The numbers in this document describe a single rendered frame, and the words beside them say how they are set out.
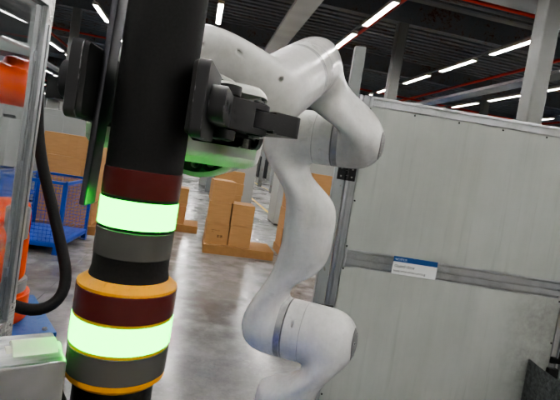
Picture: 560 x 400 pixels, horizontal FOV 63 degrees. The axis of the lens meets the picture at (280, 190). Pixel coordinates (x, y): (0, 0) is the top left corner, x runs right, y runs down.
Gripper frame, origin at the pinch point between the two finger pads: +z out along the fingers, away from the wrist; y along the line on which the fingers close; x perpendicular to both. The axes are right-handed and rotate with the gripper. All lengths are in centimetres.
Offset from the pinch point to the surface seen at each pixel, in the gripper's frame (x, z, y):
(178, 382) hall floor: -166, -297, 33
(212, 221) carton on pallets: -115, -747, 73
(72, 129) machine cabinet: 0, -979, 424
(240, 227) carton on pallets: -119, -755, 25
